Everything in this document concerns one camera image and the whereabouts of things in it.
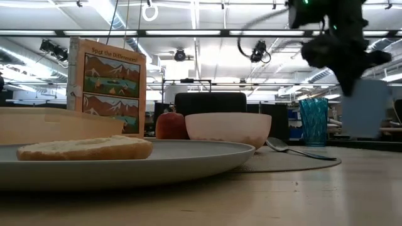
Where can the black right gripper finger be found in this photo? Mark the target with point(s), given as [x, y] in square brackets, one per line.
[348, 84]

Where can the metal spoon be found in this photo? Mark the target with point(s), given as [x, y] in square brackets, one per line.
[278, 145]

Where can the pink bowl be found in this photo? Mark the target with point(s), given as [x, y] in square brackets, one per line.
[229, 128]

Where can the red apple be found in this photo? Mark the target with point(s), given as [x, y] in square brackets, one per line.
[171, 127]

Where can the grey round plate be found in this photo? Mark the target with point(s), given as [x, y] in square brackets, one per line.
[125, 172]

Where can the bagel half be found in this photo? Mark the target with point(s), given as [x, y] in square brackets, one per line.
[84, 150]

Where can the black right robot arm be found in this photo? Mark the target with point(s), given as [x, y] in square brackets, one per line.
[342, 15]

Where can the teal ribbed glass tumbler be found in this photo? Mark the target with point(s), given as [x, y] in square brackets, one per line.
[313, 122]

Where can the round grey placemat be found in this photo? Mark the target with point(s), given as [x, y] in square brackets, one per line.
[289, 163]

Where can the black spotlight fixture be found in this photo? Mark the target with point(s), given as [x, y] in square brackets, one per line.
[51, 48]

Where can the black mounted camera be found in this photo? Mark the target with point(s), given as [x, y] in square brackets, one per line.
[259, 51]
[179, 55]

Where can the black aluminium frame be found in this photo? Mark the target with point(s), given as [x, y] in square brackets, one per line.
[141, 32]

